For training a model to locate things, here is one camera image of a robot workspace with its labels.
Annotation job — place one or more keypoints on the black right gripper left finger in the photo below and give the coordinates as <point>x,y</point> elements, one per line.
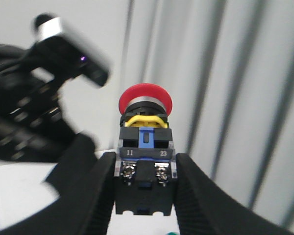
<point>85,209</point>

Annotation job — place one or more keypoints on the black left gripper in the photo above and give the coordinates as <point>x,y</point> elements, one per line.
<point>31,125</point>

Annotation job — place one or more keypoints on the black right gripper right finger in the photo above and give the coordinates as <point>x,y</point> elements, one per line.
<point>202,208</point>

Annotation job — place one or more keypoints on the red push button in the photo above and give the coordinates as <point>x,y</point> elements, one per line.
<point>145,168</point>

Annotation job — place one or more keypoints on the lying green push button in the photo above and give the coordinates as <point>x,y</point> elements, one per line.
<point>173,233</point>

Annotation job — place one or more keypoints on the grey pleated curtain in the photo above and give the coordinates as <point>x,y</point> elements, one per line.
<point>228,65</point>

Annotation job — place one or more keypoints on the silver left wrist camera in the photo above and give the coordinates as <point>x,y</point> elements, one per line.
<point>67,52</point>

